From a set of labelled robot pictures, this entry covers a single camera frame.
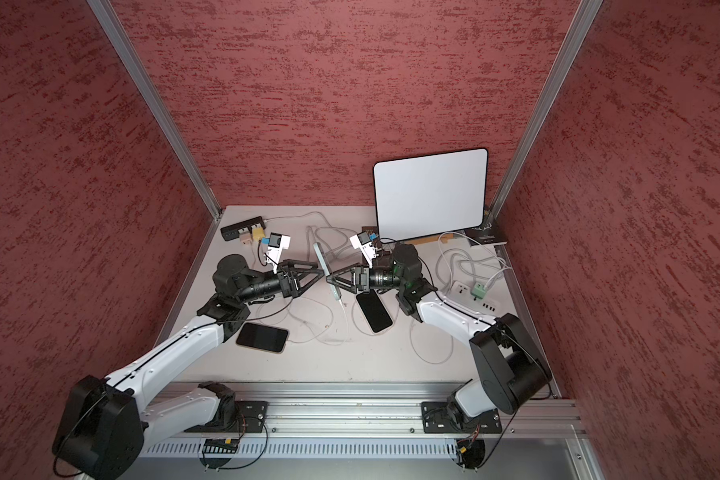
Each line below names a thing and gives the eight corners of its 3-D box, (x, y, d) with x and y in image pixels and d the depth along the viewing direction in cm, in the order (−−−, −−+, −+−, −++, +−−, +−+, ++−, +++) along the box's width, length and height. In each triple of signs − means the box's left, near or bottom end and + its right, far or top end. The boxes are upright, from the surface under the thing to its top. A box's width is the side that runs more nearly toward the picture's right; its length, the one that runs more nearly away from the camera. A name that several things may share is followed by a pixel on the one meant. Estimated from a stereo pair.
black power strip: (225, 244, 112) (221, 237, 109) (223, 235, 115) (219, 228, 112) (267, 230, 117) (264, 223, 114) (264, 222, 120) (261, 215, 117)
